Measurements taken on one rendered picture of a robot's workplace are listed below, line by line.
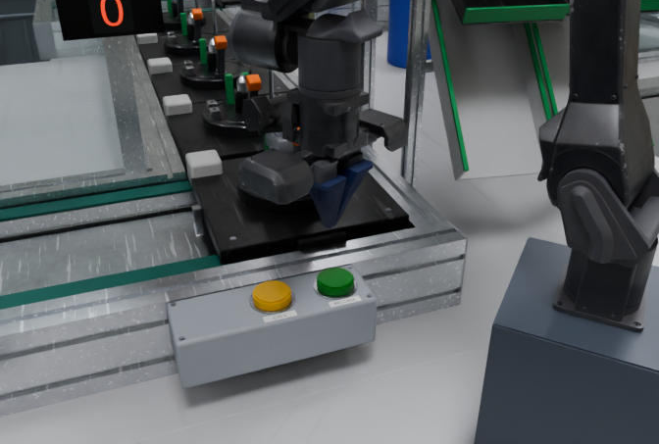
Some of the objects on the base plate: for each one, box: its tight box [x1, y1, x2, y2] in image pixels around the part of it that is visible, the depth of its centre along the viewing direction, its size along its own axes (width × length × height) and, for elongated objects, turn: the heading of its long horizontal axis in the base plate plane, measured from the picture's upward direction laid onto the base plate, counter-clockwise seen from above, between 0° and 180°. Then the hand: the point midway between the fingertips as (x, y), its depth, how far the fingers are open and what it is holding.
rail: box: [0, 222, 468, 417], centre depth 69 cm, size 6×89×11 cm, turn 110°
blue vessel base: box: [387, 0, 448, 69], centre depth 170 cm, size 16×16×27 cm
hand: (329, 197), depth 66 cm, fingers closed
